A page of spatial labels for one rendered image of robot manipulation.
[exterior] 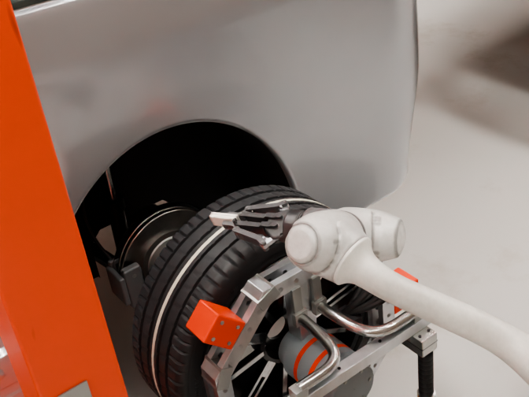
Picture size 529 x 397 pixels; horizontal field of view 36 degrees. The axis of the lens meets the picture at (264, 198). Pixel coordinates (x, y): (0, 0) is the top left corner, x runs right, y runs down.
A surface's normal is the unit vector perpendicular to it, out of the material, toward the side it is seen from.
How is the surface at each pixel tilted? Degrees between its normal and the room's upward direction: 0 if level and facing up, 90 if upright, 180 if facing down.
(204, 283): 35
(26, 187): 90
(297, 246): 58
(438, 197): 0
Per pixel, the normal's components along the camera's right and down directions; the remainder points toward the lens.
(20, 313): 0.60, 0.37
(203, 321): -0.65, -0.30
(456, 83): -0.12, -0.83
